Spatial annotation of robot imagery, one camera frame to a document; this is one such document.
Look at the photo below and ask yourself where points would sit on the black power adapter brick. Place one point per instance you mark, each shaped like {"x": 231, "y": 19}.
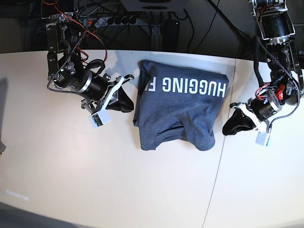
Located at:
{"x": 170, "y": 35}

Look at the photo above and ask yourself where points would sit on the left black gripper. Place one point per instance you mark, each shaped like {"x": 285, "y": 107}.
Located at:
{"x": 262, "y": 109}

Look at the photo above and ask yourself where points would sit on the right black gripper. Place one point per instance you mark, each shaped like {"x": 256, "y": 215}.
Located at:
{"x": 95, "y": 87}

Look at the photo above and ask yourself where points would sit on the power strip with red switch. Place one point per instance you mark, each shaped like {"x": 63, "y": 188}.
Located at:
{"x": 113, "y": 21}

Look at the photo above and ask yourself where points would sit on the blue heathered T-shirt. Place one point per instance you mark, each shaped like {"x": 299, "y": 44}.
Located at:
{"x": 178, "y": 103}

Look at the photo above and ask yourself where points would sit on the grey box under table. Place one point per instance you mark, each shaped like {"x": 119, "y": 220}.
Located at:
{"x": 154, "y": 5}

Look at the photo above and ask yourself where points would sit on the aluminium table frame post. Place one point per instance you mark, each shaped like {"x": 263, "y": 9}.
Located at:
{"x": 154, "y": 23}

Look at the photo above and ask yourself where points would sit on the black camera tripod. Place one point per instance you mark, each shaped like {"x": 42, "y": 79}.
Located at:
{"x": 246, "y": 42}

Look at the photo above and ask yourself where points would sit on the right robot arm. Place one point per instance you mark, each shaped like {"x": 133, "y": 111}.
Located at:
{"x": 70, "y": 72}

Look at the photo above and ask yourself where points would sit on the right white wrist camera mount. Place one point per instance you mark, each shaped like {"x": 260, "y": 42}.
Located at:
{"x": 99, "y": 114}

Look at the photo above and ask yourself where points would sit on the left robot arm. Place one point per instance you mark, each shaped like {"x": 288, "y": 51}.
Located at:
{"x": 274, "y": 34}

